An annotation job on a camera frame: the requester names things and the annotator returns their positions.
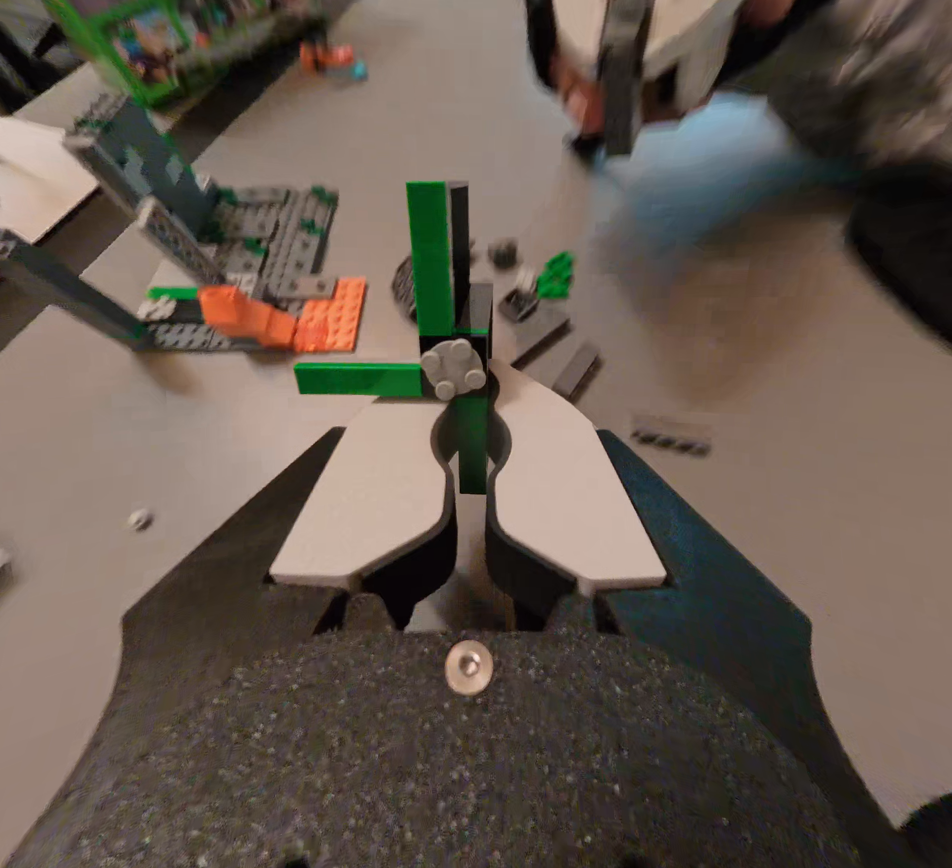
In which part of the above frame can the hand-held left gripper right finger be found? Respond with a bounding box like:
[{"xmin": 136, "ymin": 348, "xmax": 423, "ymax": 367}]
[{"xmin": 485, "ymin": 359, "xmax": 668, "ymax": 630}]

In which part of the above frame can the grey long lego piece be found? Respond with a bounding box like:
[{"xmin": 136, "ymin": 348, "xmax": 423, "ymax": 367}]
[
  {"xmin": 552, "ymin": 342, "xmax": 602, "ymax": 399},
  {"xmin": 601, "ymin": 0, "xmax": 666, "ymax": 157}
]

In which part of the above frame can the green lego box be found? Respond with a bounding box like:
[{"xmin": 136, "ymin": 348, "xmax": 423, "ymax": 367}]
[{"xmin": 0, "ymin": 0, "xmax": 321, "ymax": 107}]

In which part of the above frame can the grey green lego building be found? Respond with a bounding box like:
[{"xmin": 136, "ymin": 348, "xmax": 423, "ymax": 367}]
[{"xmin": 0, "ymin": 95, "xmax": 369, "ymax": 356}]

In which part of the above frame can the green lego corner brick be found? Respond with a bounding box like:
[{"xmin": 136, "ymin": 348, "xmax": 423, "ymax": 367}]
[{"xmin": 537, "ymin": 252, "xmax": 580, "ymax": 300}]

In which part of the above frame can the dark grey flat lego panel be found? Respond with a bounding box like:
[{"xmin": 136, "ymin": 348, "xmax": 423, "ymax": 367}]
[{"xmin": 513, "ymin": 314, "xmax": 572, "ymax": 367}]

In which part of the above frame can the person's right forearm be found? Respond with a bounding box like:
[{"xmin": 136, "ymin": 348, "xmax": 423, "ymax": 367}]
[{"xmin": 766, "ymin": 0, "xmax": 952, "ymax": 163}]

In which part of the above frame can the orange lego minifigure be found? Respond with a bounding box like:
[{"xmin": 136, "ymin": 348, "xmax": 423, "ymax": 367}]
[{"xmin": 299, "ymin": 41, "xmax": 357, "ymax": 73}]

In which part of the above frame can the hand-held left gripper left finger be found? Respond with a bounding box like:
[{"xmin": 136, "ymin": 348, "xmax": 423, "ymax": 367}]
[{"xmin": 268, "ymin": 398, "xmax": 458, "ymax": 630}]

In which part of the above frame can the black quarter-round lego plate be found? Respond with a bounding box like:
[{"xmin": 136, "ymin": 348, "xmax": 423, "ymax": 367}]
[{"xmin": 390, "ymin": 254, "xmax": 421, "ymax": 322}]

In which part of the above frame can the green-topped dark lego wall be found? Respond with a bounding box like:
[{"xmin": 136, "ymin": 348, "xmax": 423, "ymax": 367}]
[{"xmin": 294, "ymin": 180, "xmax": 495, "ymax": 496}]

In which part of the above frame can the white book stand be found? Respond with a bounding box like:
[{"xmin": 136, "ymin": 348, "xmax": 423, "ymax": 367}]
[{"xmin": 0, "ymin": 117, "xmax": 101, "ymax": 244}]

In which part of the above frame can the black chair armrest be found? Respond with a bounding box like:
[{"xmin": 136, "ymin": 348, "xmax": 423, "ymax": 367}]
[{"xmin": 848, "ymin": 165, "xmax": 952, "ymax": 356}]

